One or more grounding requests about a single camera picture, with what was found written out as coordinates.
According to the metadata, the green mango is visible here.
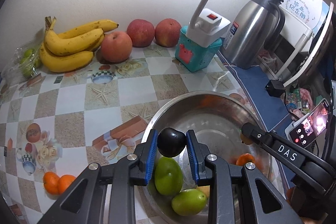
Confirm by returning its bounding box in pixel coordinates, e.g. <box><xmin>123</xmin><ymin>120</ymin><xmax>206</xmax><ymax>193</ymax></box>
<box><xmin>154</xmin><ymin>157</ymin><xmax>183</xmax><ymax>196</ymax></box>
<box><xmin>171</xmin><ymin>189</ymin><xmax>207</xmax><ymax>217</ymax></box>

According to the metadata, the dark plum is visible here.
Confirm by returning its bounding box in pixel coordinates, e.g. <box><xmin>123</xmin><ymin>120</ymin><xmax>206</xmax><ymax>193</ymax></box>
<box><xmin>157</xmin><ymin>127</ymin><xmax>187</xmax><ymax>158</ymax></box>

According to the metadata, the orange tangerine right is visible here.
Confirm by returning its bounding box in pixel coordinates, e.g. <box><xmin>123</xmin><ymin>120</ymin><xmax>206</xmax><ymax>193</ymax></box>
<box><xmin>58</xmin><ymin>174</ymin><xmax>76</xmax><ymax>194</ymax></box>

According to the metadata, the orange tangerine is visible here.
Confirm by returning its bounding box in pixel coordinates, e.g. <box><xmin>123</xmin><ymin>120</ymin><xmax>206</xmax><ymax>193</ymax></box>
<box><xmin>58</xmin><ymin>174</ymin><xmax>76</xmax><ymax>194</ymax></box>
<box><xmin>43</xmin><ymin>172</ymin><xmax>59</xmax><ymax>195</ymax></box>

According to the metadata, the orange tangerine left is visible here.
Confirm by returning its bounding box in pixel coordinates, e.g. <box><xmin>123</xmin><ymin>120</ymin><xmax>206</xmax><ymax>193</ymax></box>
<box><xmin>43</xmin><ymin>172</ymin><xmax>59</xmax><ymax>195</ymax></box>

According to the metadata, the smartphone on stand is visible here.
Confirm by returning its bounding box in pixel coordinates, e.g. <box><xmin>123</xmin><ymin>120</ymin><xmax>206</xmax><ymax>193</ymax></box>
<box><xmin>285</xmin><ymin>98</ymin><xmax>330</xmax><ymax>148</ymax></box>

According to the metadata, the small tangerine in bowl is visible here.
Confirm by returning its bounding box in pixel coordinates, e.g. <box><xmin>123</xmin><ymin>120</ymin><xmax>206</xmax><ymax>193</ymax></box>
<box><xmin>235</xmin><ymin>153</ymin><xmax>256</xmax><ymax>166</ymax></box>

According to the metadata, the small longan in bowl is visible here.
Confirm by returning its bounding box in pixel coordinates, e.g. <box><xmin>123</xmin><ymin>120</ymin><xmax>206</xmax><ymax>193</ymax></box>
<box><xmin>240</xmin><ymin>134</ymin><xmax>253</xmax><ymax>145</ymax></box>

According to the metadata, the black power adapter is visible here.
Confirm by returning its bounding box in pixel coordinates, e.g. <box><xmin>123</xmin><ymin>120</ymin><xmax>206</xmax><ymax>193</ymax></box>
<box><xmin>265</xmin><ymin>80</ymin><xmax>285</xmax><ymax>98</ymax></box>

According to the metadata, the stainless steel bowl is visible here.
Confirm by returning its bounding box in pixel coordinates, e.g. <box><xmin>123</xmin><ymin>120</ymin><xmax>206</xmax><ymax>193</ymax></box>
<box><xmin>141</xmin><ymin>91</ymin><xmax>272</xmax><ymax>223</ymax></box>

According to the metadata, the clear plastic fruit container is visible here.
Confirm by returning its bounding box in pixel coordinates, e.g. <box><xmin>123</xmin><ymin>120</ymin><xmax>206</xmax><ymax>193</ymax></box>
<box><xmin>1</xmin><ymin>28</ymin><xmax>45</xmax><ymax>86</ymax></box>

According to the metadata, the yellow banana bunch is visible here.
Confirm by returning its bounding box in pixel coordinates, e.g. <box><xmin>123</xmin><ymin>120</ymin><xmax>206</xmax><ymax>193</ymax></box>
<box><xmin>39</xmin><ymin>16</ymin><xmax>119</xmax><ymax>73</ymax></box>

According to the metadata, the red apple front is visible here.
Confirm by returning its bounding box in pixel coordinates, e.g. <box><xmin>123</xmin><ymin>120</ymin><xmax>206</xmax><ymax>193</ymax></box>
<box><xmin>101</xmin><ymin>31</ymin><xmax>133</xmax><ymax>63</ymax></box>

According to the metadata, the red apple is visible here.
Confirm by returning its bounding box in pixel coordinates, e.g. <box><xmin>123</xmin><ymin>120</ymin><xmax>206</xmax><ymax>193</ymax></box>
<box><xmin>126</xmin><ymin>19</ymin><xmax>155</xmax><ymax>48</ymax></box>
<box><xmin>101</xmin><ymin>31</ymin><xmax>133</xmax><ymax>63</ymax></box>
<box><xmin>155</xmin><ymin>18</ymin><xmax>182</xmax><ymax>48</ymax></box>

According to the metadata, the teal toy box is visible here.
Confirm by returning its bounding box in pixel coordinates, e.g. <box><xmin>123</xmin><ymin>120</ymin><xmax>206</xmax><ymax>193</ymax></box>
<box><xmin>175</xmin><ymin>26</ymin><xmax>222</xmax><ymax>72</ymax></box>

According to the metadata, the steel thermos jug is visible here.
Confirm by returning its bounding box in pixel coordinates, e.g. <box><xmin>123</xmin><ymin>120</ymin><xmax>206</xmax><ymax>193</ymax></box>
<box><xmin>220</xmin><ymin>0</ymin><xmax>285</xmax><ymax>69</ymax></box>

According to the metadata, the red apple middle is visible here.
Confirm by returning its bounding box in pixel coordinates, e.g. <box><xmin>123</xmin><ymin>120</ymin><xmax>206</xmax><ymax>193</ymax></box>
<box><xmin>126</xmin><ymin>19</ymin><xmax>155</xmax><ymax>48</ymax></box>

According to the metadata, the red apple right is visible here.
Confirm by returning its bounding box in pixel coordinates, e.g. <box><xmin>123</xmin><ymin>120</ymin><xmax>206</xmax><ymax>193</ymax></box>
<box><xmin>155</xmin><ymin>18</ymin><xmax>182</xmax><ymax>48</ymax></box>

